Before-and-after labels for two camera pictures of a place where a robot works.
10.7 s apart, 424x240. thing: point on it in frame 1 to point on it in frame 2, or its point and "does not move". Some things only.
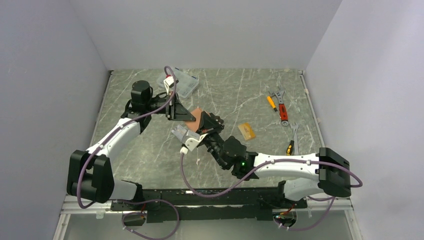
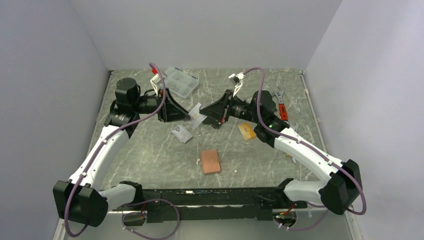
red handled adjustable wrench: [282, 108] does not move
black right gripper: [208, 125] to [219, 110]
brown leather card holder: [193, 125] to [210, 161]
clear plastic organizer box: [186, 83] does not move
